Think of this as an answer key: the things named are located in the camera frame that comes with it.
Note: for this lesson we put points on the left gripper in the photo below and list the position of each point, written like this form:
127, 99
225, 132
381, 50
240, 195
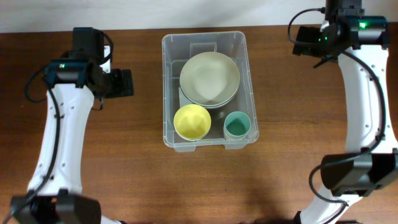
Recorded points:
120, 89

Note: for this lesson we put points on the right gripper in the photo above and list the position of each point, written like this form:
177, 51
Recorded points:
310, 34

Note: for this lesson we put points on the yellow small bowl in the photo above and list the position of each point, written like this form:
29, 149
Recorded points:
192, 122

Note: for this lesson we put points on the green plastic cup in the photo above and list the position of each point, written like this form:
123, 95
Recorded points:
237, 119

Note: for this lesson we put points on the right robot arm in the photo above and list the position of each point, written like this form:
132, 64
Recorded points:
359, 44

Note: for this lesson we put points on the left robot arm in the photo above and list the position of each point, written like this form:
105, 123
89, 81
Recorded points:
73, 82

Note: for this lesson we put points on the clear plastic storage container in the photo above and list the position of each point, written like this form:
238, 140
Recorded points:
177, 49

